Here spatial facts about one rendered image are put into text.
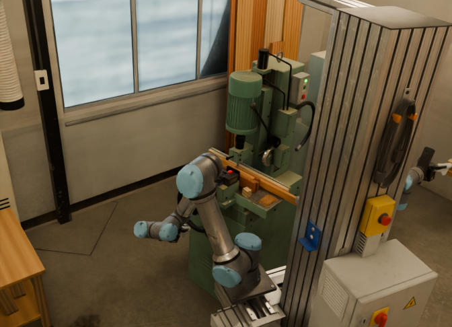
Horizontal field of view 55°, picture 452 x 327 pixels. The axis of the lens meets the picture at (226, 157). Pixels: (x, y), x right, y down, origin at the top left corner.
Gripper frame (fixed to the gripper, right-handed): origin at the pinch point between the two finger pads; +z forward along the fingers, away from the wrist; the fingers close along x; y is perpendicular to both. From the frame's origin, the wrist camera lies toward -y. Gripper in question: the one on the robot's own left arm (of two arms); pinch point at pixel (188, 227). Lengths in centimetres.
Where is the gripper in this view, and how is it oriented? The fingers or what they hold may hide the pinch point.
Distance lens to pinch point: 228.1
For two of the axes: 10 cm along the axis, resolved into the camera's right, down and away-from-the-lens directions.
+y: -4.1, 9.1, 1.1
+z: 5.5, 1.5, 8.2
